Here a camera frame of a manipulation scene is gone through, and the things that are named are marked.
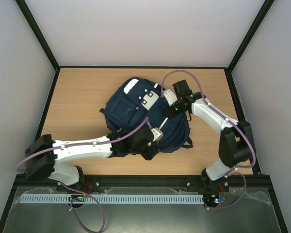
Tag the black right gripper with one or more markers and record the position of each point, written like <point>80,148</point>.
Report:
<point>168,111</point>

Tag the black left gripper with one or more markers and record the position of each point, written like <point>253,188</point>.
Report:
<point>153,151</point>

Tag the navy blue student backpack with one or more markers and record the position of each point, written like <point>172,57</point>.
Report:
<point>138,98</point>

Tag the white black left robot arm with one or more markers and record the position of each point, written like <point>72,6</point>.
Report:
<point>47,158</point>

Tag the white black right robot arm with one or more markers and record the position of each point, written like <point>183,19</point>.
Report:
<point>236,143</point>

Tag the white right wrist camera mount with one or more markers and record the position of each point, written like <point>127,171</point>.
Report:
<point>170,96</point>

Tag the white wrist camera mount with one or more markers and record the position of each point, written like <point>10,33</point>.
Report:
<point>170,96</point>
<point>157,134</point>

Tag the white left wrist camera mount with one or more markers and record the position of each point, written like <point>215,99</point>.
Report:
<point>157,134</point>

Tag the black aluminium frame rail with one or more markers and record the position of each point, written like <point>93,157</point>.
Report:
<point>190,183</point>

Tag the light blue slotted cable duct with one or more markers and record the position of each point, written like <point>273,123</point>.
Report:
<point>112,199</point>

